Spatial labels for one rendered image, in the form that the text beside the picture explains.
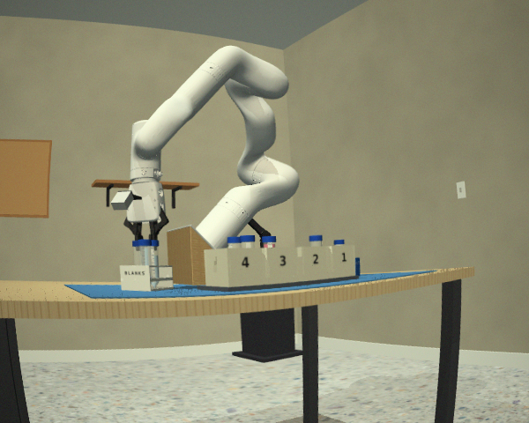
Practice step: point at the blue bench mat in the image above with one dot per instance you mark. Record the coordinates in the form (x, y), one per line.
(97, 294)

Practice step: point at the beige tube rack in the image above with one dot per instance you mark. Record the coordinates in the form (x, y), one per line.
(137, 278)

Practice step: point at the sample tube with blue cap and orange dot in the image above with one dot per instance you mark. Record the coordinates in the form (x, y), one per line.
(269, 241)

